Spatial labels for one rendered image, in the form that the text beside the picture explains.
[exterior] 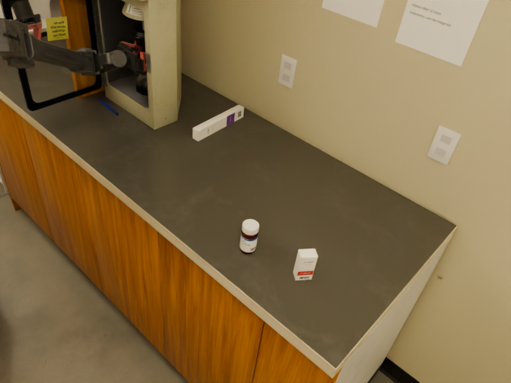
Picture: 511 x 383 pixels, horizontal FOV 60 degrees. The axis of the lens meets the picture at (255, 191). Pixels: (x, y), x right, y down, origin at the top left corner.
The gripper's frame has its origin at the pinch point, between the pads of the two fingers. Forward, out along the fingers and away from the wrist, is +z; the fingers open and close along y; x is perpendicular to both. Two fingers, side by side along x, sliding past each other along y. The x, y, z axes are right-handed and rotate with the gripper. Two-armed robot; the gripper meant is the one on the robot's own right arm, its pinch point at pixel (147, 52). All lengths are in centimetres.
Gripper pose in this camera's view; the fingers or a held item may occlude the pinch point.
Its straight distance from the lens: 177.8
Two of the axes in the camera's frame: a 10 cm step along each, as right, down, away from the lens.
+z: 6.8, -4.1, 6.0
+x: -1.0, 7.7, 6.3
